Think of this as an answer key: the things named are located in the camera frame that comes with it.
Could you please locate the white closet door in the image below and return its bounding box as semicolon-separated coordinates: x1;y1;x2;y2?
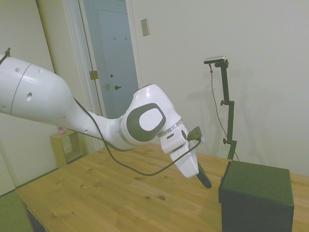
0;0;63;197

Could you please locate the white hallway door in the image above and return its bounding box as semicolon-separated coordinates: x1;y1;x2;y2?
96;8;141;119

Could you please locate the white door frame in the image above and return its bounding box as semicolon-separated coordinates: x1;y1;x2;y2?
61;0;152;155

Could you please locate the metal light switch plate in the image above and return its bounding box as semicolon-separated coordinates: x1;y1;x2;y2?
140;18;150;37

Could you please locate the green upholstered seat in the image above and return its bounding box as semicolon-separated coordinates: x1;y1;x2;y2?
0;190;33;232

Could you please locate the grey camera on stand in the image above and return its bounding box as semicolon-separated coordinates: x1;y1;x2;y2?
204;55;227;65

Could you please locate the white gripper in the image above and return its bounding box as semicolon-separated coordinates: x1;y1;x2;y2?
158;129;212;189

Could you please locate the small wooden shelf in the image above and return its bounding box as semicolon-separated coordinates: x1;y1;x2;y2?
50;129;84;168

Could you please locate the black camera stand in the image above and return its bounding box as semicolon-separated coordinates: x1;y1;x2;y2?
214;60;237;160

